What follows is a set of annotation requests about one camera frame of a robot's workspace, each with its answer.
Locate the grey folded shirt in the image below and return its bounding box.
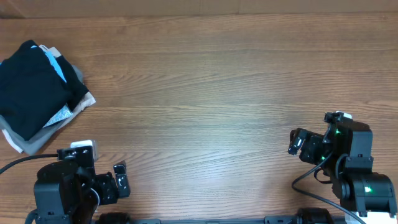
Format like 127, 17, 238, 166
1, 61, 88, 155

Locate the beige folded shirt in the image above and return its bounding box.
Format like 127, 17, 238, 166
1, 47, 96, 155

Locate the light blue folded shirt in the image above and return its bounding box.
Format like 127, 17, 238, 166
31, 45, 73, 128

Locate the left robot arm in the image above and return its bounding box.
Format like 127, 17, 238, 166
25, 146, 132, 224

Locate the black t-shirt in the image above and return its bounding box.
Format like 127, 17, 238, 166
1, 40, 56, 141

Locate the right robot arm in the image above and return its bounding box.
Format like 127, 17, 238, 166
288, 111, 397, 223

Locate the black folded shirt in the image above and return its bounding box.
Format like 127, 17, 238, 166
56, 56, 89, 111

